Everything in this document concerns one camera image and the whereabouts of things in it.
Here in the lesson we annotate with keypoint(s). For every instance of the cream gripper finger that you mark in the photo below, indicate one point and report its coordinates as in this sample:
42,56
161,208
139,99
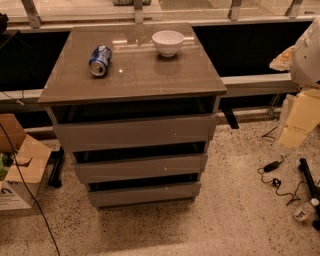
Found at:
300,114

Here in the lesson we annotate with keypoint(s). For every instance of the grey drawer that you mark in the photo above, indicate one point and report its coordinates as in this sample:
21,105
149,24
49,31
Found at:
121,197
134,133
141,168

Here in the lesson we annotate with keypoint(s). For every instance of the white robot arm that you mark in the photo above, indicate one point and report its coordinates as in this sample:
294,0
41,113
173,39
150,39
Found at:
302,60

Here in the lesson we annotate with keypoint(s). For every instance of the grey top drawer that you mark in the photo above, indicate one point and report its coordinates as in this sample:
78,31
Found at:
134,133

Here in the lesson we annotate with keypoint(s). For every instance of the grey drawer cabinet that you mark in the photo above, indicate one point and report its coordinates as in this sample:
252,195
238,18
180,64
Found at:
139,84

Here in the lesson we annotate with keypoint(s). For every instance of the grey bottom drawer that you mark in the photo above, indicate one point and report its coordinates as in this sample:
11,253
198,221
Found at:
121,197

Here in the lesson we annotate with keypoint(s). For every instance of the black stand leg right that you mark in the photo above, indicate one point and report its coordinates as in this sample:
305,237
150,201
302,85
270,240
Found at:
314,190

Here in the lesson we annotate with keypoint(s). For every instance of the black stand leg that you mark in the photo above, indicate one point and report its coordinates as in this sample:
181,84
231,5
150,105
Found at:
56,158
314,190

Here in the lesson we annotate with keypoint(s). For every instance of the plastic bottle on floor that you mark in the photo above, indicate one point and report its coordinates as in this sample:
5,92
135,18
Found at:
305,210

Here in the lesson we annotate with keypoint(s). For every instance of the white bowl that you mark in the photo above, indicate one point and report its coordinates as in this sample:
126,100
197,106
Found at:
167,42

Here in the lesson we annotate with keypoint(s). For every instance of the blue soda can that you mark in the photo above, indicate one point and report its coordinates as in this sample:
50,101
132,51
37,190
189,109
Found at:
100,60

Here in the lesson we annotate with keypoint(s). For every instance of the black stand leg left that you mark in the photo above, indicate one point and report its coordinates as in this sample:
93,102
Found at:
56,158

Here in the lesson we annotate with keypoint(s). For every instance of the metal window railing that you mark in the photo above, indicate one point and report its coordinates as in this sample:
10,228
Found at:
63,14

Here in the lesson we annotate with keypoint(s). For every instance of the brown cardboard box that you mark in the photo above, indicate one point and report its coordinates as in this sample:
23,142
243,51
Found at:
23,163

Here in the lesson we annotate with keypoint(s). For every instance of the black power adapter with cable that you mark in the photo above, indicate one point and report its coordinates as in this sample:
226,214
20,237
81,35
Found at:
274,181

